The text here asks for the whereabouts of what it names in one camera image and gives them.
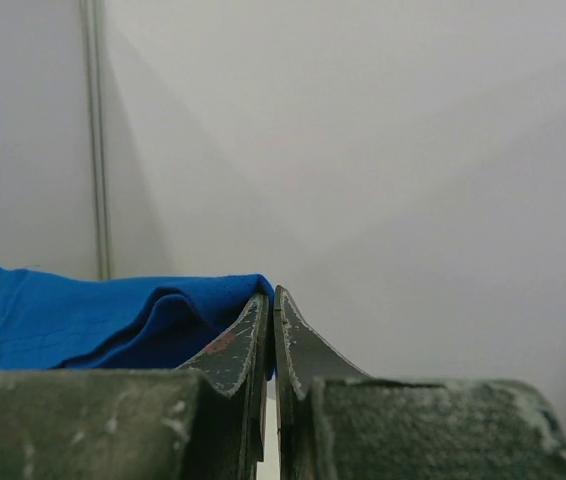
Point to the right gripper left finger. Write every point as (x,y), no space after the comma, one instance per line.
(201,420)

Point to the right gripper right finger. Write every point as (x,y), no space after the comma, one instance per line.
(337,422)

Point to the blue printed t shirt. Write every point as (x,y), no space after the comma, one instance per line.
(49,321)

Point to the left aluminium corner post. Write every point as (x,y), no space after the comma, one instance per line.
(89,13)

